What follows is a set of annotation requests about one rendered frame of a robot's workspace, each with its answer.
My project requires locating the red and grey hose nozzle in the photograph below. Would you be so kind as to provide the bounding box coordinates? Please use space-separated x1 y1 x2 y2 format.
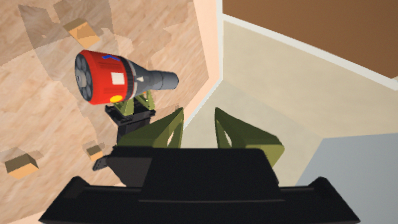
75 50 179 105

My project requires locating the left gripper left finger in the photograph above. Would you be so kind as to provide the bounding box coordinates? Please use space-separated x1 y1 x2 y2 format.
114 107 184 148

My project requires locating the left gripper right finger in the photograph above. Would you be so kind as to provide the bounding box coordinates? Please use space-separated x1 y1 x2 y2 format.
214 107 285 168

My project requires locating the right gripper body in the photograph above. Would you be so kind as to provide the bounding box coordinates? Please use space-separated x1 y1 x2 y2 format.
105 97 156 126

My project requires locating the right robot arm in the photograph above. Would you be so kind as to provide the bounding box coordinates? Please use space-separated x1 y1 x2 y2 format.
92 117 151 171

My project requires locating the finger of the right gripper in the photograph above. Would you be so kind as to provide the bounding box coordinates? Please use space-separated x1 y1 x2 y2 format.
135 90 155 110
112 98 134 116

